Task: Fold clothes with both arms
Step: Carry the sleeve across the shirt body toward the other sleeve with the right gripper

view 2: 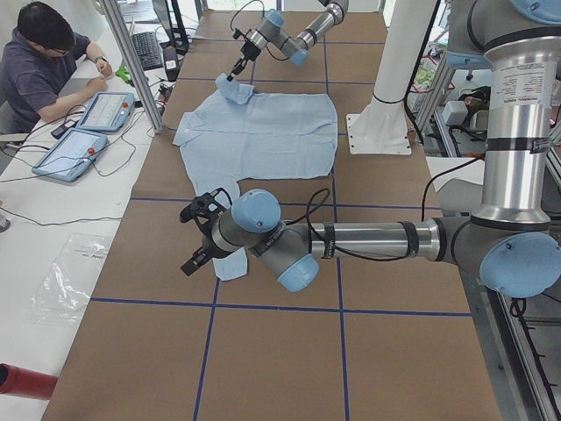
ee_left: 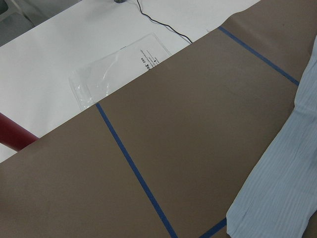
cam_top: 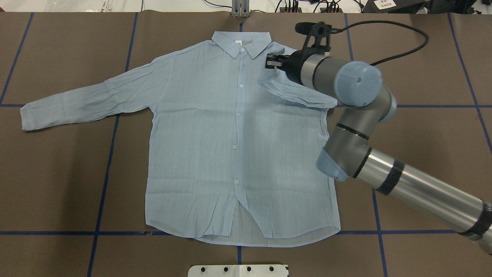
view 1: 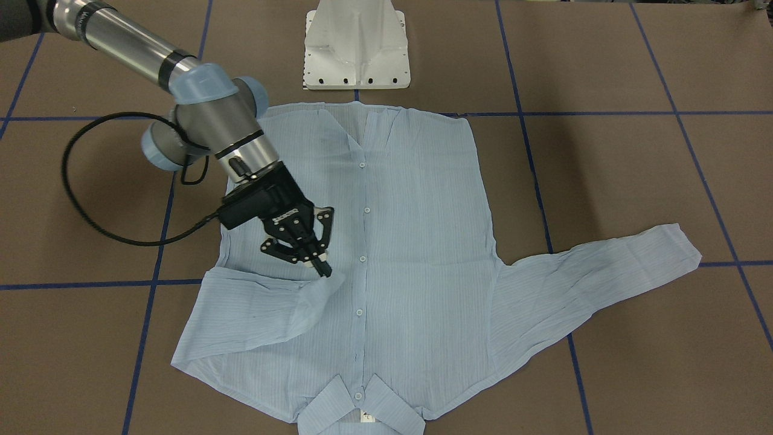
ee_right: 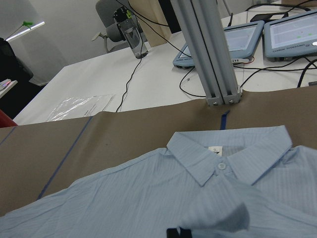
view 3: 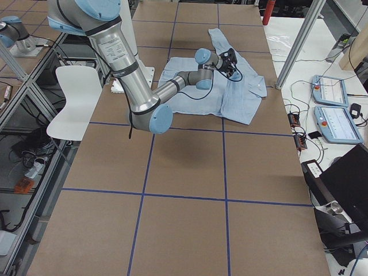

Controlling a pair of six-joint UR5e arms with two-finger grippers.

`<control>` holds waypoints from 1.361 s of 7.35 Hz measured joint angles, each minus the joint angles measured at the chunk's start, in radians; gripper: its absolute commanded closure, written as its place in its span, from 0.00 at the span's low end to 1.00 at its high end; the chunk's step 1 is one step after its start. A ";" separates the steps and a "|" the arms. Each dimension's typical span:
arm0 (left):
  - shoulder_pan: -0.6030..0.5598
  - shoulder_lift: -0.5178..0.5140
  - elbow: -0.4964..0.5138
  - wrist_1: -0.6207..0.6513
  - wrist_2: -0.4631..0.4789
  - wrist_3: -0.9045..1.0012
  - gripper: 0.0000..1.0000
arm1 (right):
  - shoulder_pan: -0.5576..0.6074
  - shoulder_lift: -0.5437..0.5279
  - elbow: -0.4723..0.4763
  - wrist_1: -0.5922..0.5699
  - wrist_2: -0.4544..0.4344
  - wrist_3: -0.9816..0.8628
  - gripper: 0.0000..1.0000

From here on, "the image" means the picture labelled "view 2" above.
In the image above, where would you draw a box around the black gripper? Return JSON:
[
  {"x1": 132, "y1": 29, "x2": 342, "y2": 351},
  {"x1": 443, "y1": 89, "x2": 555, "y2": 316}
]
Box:
[
  {"x1": 179, "y1": 188, "x2": 243, "y2": 275},
  {"x1": 227, "y1": 28, "x2": 261, "y2": 82}
]

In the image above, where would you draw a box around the light blue button-up shirt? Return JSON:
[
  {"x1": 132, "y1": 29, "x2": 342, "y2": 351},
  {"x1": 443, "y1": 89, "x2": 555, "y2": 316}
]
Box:
[{"x1": 174, "y1": 75, "x2": 337, "y2": 292}]

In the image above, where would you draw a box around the black computer keyboard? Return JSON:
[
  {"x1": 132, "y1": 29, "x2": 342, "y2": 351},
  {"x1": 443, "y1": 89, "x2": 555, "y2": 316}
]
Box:
[{"x1": 131, "y1": 32, "x2": 163, "y2": 70}]

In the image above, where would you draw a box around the upper blue teach pendant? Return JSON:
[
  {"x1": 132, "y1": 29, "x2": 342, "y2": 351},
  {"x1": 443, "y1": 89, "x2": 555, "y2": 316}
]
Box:
[{"x1": 76, "y1": 92, "x2": 135, "y2": 133}]

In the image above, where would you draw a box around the blue teach pendant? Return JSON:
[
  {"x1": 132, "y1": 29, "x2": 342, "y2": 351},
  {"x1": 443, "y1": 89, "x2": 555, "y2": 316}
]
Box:
[
  {"x1": 76, "y1": 92, "x2": 135, "y2": 133},
  {"x1": 32, "y1": 128, "x2": 109, "y2": 182}
]

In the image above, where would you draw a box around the clear plastic bag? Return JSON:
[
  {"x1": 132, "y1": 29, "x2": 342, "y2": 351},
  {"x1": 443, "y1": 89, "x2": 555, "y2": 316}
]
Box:
[{"x1": 23, "y1": 233, "x2": 113, "y2": 327}]

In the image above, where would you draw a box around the lower blue teach pendant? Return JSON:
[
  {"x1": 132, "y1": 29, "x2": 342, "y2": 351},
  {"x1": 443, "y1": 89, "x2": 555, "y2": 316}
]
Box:
[{"x1": 32, "y1": 128, "x2": 109, "y2": 182}]

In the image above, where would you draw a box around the seated man in purple shirt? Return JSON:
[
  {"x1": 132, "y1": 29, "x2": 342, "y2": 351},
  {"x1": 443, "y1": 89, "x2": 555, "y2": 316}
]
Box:
[{"x1": 1, "y1": 1, "x2": 113, "y2": 132}]

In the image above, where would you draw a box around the red cylinder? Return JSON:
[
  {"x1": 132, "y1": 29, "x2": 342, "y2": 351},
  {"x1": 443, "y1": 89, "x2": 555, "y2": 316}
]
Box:
[{"x1": 1, "y1": 363, "x2": 59, "y2": 400}]

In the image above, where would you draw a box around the white paper sheet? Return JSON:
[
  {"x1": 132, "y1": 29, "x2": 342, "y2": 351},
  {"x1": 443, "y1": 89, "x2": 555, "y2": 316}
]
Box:
[{"x1": 426, "y1": 156, "x2": 485, "y2": 192}]

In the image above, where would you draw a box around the grey aluminium frame post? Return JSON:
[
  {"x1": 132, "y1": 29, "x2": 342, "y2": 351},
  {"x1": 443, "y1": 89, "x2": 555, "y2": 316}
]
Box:
[{"x1": 100, "y1": 0, "x2": 164, "y2": 134}]

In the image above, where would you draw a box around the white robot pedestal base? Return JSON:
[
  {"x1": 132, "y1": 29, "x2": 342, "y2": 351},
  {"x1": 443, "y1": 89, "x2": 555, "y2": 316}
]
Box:
[{"x1": 347, "y1": 0, "x2": 439, "y2": 155}]

